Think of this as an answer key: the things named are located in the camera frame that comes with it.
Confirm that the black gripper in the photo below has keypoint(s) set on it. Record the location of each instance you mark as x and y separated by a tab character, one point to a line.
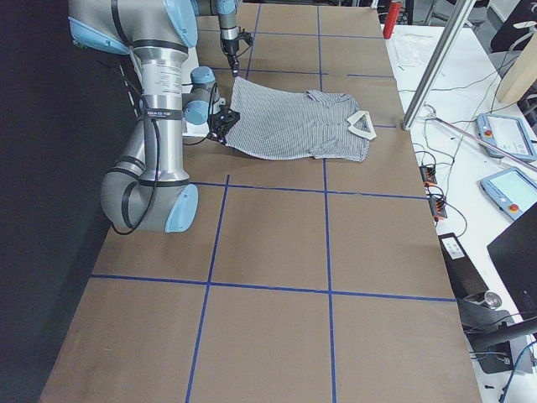
219	124
231	51

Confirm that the navy white striped polo shirt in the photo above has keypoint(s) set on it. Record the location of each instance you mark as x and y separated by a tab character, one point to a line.
279	125

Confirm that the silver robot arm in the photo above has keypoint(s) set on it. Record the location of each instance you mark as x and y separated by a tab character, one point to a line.
148	187
226	12

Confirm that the red cylinder bottle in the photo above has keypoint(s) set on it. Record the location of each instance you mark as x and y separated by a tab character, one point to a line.
391	18

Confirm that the orange black connector strip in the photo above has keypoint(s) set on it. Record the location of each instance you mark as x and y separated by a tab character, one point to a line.
435	195

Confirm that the upper teach pendant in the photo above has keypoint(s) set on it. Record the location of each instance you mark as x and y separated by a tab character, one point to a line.
506	133

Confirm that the teach pendant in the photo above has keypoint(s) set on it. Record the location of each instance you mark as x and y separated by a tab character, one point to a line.
511	190
506	133

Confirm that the black box with label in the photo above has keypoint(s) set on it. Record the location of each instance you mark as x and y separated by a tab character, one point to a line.
464	277

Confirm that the lower teach pendant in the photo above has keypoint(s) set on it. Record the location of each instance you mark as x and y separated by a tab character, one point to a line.
511	190

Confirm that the black monitor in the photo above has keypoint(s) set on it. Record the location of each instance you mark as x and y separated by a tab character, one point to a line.
513	253

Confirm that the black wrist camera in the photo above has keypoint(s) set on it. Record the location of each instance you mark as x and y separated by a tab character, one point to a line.
245	36

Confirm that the aluminium frame post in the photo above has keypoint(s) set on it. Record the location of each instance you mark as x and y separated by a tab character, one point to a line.
447	39

